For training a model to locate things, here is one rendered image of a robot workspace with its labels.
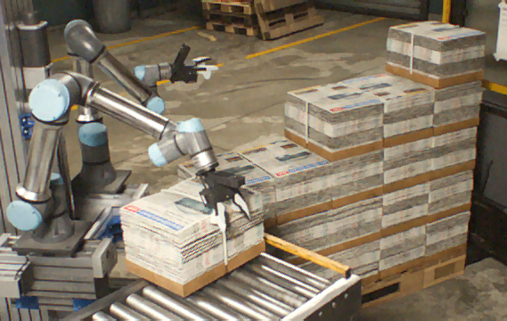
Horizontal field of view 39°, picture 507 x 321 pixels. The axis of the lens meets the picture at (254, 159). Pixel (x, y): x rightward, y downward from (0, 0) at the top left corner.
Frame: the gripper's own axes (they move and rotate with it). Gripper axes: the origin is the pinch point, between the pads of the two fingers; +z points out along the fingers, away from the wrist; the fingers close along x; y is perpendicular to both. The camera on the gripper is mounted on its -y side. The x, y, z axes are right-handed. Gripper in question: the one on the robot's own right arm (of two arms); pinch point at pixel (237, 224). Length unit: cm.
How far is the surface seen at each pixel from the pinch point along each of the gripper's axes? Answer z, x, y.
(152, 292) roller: 9.1, 21.0, 26.6
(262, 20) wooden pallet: -172, -526, 439
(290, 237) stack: 21, -73, 60
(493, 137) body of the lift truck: 26, -222, 38
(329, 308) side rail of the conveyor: 35.1, -10.5, -11.0
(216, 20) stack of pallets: -206, -528, 515
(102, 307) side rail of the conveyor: 6.4, 36.7, 30.5
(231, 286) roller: 18.0, 2.2, 13.1
